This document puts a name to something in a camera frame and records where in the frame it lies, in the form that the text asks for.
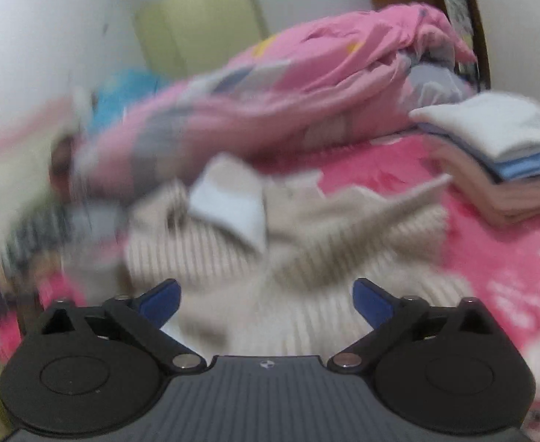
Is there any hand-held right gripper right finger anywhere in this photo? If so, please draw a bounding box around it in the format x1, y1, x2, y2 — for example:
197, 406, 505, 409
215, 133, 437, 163
327, 277, 505, 373

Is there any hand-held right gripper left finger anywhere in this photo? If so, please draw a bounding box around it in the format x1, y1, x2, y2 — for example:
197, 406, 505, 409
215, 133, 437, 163
29, 278, 206, 371

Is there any beige white checked knit sweater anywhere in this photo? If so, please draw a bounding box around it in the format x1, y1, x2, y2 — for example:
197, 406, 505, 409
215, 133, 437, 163
62, 152, 475, 357

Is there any pink flower print blanket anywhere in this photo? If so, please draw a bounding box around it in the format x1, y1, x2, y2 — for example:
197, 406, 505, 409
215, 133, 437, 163
0, 133, 540, 442

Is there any pale pink folded garment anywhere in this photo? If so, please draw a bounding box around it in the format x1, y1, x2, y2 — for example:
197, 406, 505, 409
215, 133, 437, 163
426, 140, 540, 227

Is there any teal blue quilt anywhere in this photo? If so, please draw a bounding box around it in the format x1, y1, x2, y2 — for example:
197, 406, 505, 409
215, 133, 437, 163
88, 68, 171, 135

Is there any light blue folded garment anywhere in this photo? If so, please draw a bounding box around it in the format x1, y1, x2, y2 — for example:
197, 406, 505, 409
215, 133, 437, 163
479, 146, 540, 184

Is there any white folded garment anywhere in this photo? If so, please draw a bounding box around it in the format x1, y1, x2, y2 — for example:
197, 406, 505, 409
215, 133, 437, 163
410, 92, 540, 161

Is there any pink cream bed headboard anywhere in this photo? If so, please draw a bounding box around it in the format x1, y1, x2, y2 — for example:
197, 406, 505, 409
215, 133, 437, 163
0, 94, 79, 169

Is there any pink floral quilt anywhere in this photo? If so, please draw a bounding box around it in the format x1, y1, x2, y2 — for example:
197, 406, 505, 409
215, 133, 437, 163
69, 4, 478, 203

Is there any pale yellow wardrobe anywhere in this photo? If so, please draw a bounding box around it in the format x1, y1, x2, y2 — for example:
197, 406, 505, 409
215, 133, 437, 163
134, 0, 271, 81

